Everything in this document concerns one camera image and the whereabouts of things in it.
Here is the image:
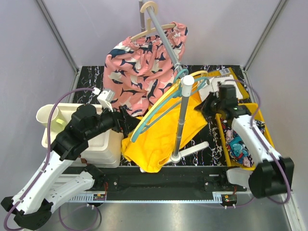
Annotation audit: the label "orange envelope with label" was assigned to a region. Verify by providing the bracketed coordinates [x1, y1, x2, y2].
[192, 67, 249, 103]

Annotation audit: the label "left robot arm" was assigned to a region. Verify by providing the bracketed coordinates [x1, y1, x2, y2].
[1, 104, 140, 231]

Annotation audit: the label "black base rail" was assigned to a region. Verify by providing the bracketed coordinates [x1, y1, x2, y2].
[101, 166, 247, 197]

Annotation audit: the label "yellow shorts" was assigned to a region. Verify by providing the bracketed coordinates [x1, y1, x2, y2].
[121, 93, 207, 173]

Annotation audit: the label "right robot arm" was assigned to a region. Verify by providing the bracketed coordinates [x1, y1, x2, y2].
[195, 84, 295, 203]

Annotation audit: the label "cream yellow mug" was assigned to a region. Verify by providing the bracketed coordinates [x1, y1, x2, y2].
[36, 104, 67, 132]

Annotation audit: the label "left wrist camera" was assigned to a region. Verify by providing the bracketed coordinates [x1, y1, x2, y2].
[93, 87, 115, 112]

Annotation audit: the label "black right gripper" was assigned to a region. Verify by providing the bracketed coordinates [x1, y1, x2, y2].
[195, 91, 225, 117]

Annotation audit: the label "silver clothes rack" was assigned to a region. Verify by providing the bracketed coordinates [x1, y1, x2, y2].
[138, 0, 210, 173]

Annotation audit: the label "teal plastic hanger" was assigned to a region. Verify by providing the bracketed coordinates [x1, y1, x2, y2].
[130, 69, 210, 143]

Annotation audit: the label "white cable duct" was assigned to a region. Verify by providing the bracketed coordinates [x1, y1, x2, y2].
[67, 191, 244, 204]

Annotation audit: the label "pink patterned shorts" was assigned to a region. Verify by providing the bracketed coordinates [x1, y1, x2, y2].
[103, 35, 176, 116]

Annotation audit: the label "beige wooden hanger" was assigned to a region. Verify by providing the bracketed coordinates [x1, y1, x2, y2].
[130, 0, 176, 41]

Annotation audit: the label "white foam box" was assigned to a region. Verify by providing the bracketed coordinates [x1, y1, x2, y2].
[41, 103, 123, 168]

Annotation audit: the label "yellow plastic tray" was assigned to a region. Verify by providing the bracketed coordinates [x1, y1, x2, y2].
[216, 103, 265, 171]

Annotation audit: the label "comic print shorts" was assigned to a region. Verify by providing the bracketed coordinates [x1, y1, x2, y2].
[220, 118, 254, 167]

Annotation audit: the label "white paper booklet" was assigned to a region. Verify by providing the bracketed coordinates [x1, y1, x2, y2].
[198, 74, 243, 101]

